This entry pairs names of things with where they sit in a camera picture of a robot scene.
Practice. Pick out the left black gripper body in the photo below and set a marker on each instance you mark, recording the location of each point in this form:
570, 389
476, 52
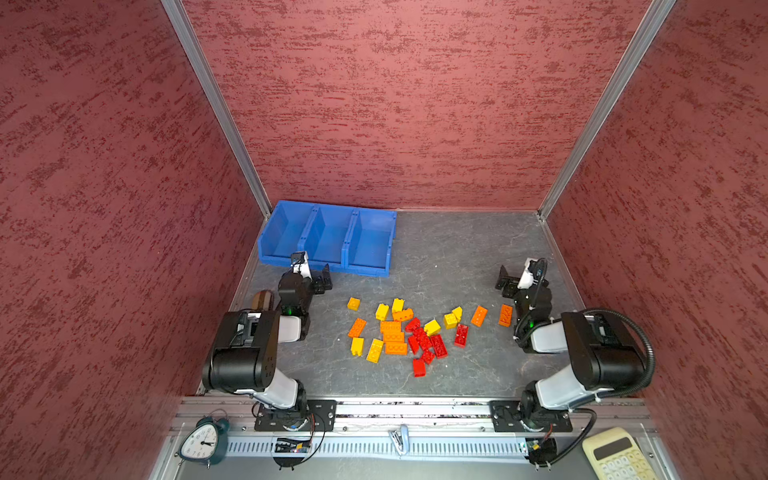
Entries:
313, 278

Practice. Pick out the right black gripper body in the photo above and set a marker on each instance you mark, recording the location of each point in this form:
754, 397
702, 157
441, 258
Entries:
519, 285

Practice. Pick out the small orange-yellow lego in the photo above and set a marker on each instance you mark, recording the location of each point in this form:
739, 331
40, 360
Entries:
354, 304

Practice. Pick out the blue three-compartment bin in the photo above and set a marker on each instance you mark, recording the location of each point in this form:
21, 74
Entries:
347, 239

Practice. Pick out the red lego single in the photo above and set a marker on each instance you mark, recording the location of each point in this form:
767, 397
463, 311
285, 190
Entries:
461, 336

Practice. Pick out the yellow lego pair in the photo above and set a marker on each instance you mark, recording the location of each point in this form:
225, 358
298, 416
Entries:
450, 321

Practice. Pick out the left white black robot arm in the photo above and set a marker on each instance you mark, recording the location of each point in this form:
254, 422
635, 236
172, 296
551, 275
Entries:
243, 357

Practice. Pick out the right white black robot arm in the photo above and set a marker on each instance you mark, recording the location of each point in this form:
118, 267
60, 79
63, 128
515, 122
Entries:
609, 353

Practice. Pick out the plaid cloth pouch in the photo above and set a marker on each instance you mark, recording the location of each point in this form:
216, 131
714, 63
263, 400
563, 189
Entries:
262, 301

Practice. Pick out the orange lego left slanted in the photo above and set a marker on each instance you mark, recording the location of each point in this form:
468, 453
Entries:
357, 328

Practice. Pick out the yellow lego bottom left small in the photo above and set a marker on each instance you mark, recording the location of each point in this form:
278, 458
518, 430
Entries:
357, 346

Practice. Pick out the yellow long lego bottom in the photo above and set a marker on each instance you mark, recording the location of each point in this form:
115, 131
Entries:
375, 351

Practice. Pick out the orange lego stack centre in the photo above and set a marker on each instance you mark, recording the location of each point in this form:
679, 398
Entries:
393, 338

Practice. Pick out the red lego cluster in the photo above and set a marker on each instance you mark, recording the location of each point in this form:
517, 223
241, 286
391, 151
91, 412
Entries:
428, 348

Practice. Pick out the red lego bottom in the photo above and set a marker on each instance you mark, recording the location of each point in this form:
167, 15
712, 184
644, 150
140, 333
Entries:
419, 368

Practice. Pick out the green alarm clock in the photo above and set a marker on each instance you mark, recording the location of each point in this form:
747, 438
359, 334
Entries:
208, 443

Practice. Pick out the beige calculator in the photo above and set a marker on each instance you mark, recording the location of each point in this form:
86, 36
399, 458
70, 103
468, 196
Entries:
614, 455

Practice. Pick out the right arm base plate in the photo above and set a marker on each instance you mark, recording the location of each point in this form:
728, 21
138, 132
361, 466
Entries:
509, 416

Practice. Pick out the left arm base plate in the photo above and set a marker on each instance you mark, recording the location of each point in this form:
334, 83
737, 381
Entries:
315, 415

